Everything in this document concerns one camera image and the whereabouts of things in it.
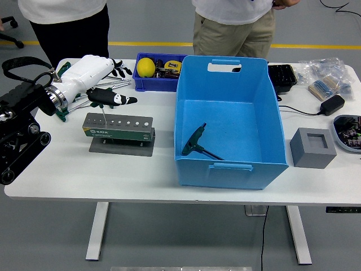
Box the person's left hand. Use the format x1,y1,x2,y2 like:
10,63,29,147
272,0,301,11

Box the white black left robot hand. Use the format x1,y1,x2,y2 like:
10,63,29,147
50,54,138,110

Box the small green T-handle hex key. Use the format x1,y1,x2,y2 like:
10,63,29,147
90,100,114,124

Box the green SATA hex key stand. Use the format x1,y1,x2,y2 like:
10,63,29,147
82,112,155,158

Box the large green T-handle hex key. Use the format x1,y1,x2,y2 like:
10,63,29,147
180,122,226,161

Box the light blue folding box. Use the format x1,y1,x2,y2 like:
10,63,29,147
173,55,290,190

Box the black office chair base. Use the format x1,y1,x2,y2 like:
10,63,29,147
0,16,25,49

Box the person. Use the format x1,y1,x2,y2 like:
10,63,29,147
17,0,110,67
191,0,301,59

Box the yellow lemon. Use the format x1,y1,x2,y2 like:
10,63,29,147
137,58,156,78

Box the dark blue plastic bin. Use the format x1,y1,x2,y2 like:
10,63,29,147
132,53,188,93

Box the black plastic tray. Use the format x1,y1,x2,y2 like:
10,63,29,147
267,64,298,102

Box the clear bags of resistors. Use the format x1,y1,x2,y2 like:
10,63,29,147
297,57,355,101

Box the dark brown small parts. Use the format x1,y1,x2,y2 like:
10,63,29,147
153,58,181,79

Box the yellow tape measure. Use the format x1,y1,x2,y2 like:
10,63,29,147
164,60,183,71

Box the tan resistor strip bundle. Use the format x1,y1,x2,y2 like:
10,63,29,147
308,76,339,102

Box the black power adapter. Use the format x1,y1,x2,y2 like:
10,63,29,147
320,94,345,116

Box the grey cube with recess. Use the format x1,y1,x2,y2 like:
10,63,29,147
289,127,338,169

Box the white table leg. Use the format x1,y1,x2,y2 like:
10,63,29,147
85,202,110,261
285,205,313,265

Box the black table control panel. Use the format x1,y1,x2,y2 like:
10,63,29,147
325,206,361,214

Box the thin black floor cable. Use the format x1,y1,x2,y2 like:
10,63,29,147
320,0,361,18

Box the black adapter cable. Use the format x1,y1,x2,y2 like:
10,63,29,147
278,104,323,116

